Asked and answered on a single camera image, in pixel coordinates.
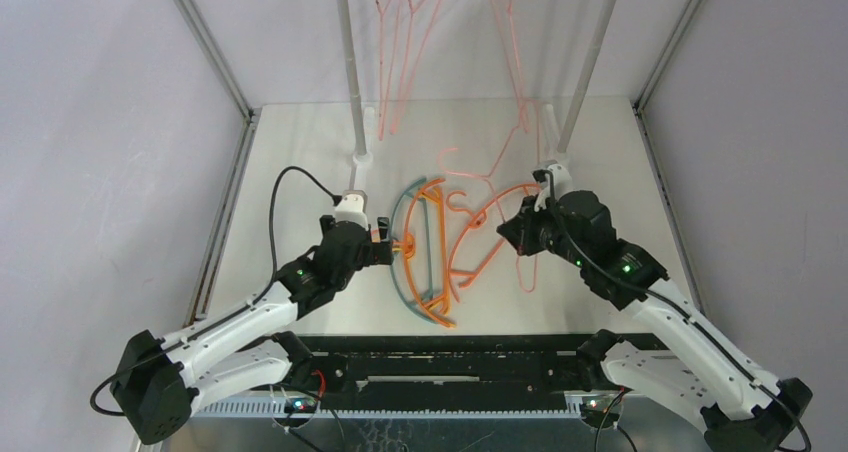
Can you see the teal plastic hanger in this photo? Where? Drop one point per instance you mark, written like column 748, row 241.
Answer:
column 397, row 270

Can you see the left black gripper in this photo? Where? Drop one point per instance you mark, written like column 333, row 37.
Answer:
column 377, row 252

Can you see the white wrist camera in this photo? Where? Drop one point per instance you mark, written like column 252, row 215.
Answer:
column 352, row 208
column 554, row 181

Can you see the orange plastic hanger left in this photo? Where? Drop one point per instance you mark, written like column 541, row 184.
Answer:
column 417, row 237

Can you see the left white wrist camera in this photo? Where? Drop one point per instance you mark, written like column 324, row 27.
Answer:
column 352, row 208

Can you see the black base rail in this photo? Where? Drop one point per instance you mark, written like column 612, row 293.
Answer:
column 476, row 373

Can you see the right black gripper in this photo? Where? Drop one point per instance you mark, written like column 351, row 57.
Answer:
column 525, row 228

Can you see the aluminium frame post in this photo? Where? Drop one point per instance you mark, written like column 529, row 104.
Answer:
column 669, row 50
column 210, row 265

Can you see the white hanger rack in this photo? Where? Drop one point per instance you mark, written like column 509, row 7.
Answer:
column 362, row 157

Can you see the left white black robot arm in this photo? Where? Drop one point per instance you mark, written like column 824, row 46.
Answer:
column 161, row 382

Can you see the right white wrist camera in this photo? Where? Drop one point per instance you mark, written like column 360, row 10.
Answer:
column 554, row 181

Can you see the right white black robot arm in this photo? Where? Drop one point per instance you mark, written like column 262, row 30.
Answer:
column 736, row 404

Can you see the aluminium frame post left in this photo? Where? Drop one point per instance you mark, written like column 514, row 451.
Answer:
column 210, row 265

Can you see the aluminium frame post right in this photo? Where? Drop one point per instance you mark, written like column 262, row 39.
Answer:
column 669, row 50

